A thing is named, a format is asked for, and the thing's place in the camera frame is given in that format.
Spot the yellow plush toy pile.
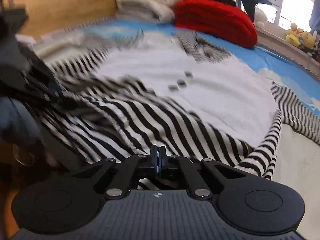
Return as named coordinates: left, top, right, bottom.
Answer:
left=285, top=23, right=316, bottom=50

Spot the blue white patterned bedsheet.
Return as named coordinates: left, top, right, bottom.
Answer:
left=45, top=20, right=319, bottom=239

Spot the red folded blanket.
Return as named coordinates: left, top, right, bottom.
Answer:
left=174, top=0, right=258, bottom=48

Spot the wooden bed headboard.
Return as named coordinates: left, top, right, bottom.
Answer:
left=3, top=0, right=117, bottom=38

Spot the black white striped garment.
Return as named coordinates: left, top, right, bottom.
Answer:
left=31, top=30, right=319, bottom=179

